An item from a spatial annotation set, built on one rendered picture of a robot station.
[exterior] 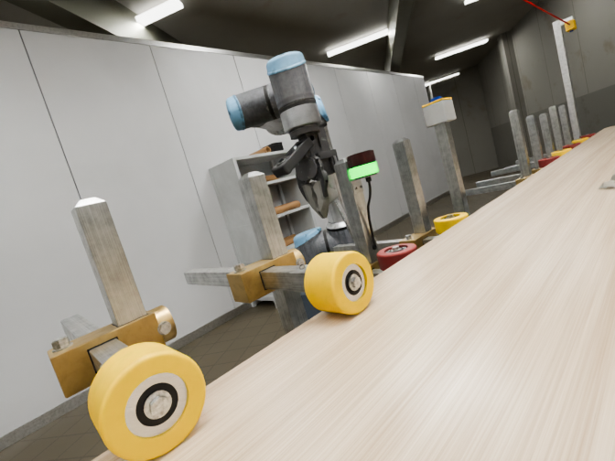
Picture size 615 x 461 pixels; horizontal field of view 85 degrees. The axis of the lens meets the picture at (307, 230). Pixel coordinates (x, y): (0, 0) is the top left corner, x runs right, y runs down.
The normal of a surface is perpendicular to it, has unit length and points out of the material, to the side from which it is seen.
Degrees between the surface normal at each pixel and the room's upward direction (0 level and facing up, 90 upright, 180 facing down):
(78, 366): 90
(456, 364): 0
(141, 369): 90
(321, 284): 73
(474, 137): 90
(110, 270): 90
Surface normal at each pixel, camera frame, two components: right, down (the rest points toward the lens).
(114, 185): 0.72, -0.12
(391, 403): -0.28, -0.95
